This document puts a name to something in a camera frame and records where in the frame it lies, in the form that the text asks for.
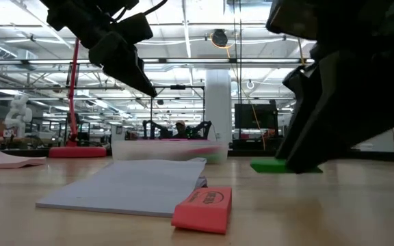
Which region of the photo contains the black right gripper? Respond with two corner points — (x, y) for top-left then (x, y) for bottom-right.
(266, 0), (394, 174)

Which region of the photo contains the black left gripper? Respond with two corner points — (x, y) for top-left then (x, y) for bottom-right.
(46, 0), (157, 98)

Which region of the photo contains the green eraser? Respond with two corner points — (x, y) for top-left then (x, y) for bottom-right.
(250, 157), (324, 174)

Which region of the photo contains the clear pencil box pink lid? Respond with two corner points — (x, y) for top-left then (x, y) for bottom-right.
(111, 138), (229, 164)

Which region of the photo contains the pale notepad with heart drawing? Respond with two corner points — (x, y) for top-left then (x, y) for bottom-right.
(35, 157), (209, 219)

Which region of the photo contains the pale pink sticky notepad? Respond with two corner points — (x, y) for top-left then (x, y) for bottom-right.
(0, 151), (47, 169)

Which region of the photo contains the orange eraser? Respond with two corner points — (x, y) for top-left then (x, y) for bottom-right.
(171, 187), (233, 235)

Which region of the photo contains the black monitor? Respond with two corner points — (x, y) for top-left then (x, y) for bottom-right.
(234, 100), (279, 131)

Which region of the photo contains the person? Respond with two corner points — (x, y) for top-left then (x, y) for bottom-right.
(173, 120), (189, 139)

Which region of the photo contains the white round column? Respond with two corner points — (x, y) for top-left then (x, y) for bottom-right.
(204, 69), (233, 143)

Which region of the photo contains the black frame rig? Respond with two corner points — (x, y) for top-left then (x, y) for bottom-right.
(150, 84), (206, 139)

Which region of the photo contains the black hanging cable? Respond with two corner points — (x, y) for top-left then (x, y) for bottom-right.
(231, 0), (244, 141)

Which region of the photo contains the black ceiling cable reel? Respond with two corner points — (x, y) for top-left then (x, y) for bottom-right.
(209, 28), (230, 49)

